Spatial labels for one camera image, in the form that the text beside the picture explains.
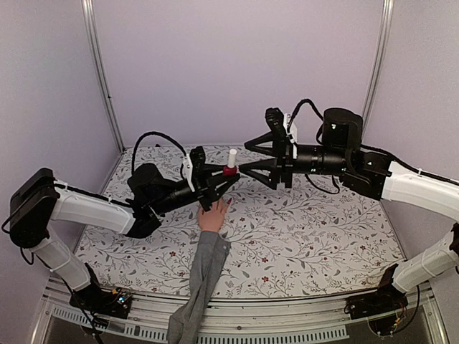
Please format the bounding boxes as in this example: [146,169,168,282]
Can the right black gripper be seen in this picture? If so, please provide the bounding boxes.
[238,130,349,190]

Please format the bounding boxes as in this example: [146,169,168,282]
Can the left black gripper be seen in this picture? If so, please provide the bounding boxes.
[151,163,240,216]

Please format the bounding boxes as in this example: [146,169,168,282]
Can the red nail polish bottle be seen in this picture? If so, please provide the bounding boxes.
[223,166,238,176]

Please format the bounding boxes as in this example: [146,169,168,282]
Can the white nail polish cap brush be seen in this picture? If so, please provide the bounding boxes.
[227,148,237,168]

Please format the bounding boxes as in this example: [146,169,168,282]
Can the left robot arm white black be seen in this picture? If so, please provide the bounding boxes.
[1,163,240,311]

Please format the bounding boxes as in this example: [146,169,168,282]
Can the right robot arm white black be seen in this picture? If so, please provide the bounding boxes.
[239,107,458,220]

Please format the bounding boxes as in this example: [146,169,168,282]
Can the person's hand on table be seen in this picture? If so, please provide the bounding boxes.
[197,198,232,233]

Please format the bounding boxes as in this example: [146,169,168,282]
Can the floral patterned table cloth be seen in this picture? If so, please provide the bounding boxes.
[76,144,404,300]

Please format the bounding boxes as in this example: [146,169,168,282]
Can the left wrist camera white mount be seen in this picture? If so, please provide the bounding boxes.
[182,146,206,192]

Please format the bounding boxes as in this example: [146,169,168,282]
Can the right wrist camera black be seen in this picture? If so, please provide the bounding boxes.
[265,107,298,151]

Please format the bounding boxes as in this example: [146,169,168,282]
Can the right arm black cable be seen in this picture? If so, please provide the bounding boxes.
[290,99,326,130]

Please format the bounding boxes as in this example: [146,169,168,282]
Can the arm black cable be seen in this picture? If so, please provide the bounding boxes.
[290,99,326,130]
[131,131,189,173]

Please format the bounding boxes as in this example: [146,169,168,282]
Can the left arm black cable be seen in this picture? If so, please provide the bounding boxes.
[131,131,189,173]

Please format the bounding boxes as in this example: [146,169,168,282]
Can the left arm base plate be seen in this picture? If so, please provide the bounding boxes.
[70,285,132,320]

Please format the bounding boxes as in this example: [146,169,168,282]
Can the front aluminium rail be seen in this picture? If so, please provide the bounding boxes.
[30,277,454,343]

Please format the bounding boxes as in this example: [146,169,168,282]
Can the right aluminium frame post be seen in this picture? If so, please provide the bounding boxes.
[362,0,394,125]

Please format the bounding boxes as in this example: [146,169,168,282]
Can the aluminium frame post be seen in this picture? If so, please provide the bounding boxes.
[81,0,126,153]
[362,0,394,125]

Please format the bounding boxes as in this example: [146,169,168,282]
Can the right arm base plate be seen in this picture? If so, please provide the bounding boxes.
[344,288,408,337]

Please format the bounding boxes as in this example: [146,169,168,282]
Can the left aluminium frame post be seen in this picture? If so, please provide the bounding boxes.
[81,0,126,153]

